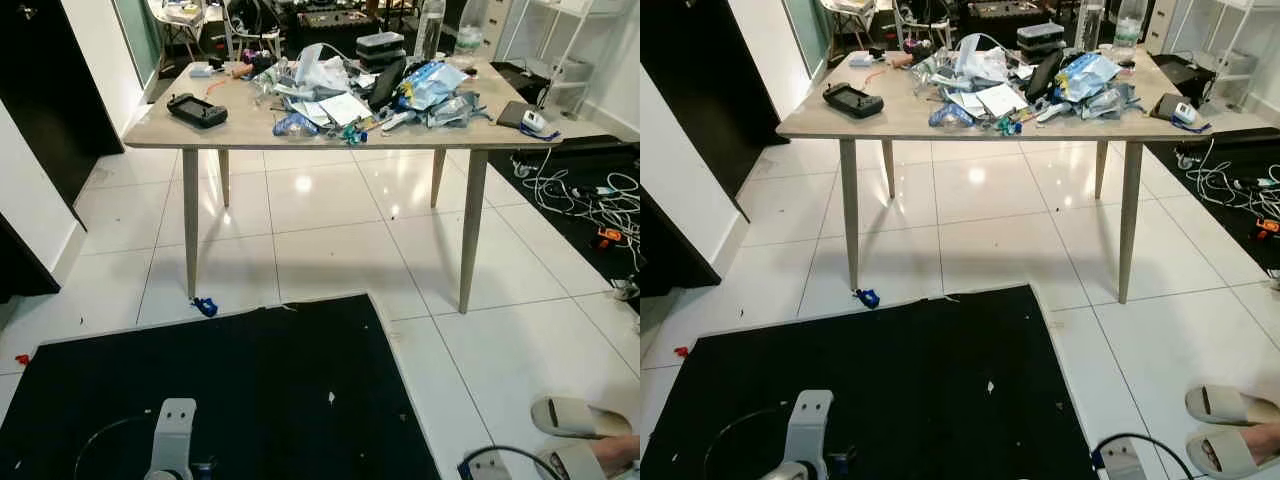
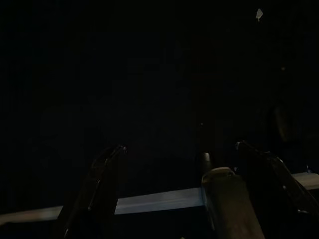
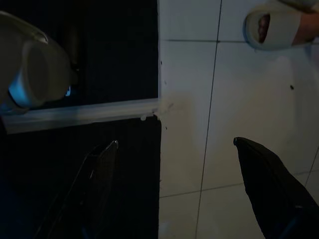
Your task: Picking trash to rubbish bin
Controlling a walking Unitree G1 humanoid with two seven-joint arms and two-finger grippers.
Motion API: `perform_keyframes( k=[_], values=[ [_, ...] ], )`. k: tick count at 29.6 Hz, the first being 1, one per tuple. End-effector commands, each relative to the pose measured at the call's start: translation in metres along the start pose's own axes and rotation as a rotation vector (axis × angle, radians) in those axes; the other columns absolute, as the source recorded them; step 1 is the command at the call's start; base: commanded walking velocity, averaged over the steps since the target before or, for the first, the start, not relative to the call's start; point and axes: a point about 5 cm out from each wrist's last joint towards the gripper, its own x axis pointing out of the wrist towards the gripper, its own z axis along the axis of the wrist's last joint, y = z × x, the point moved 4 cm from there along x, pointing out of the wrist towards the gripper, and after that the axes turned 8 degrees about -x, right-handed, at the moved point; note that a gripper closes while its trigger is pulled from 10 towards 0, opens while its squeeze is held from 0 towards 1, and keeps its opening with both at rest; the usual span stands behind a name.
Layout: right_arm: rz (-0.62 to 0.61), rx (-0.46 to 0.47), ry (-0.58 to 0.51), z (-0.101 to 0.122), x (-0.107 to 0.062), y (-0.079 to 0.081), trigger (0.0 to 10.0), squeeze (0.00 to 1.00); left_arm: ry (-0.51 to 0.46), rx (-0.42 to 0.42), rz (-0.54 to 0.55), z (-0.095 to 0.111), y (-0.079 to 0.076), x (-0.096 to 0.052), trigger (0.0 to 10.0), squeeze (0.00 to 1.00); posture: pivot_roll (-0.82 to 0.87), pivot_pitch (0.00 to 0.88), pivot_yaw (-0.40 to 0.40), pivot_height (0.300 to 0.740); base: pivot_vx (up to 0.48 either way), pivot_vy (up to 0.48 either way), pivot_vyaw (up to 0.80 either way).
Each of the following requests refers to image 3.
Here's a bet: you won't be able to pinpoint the black floor mat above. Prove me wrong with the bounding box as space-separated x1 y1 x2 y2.
0 117 163 239
0 0 160 112

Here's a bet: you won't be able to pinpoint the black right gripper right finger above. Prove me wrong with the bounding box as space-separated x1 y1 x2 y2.
233 136 319 239

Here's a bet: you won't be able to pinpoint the person's foot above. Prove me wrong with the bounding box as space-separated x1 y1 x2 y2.
258 11 319 46

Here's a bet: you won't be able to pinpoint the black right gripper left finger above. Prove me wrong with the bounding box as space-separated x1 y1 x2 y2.
34 139 119 239

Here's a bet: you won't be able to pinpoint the white robot leg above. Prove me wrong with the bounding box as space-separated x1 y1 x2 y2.
0 11 80 115

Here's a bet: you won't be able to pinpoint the white slipper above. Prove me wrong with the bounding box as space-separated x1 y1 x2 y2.
243 0 319 52

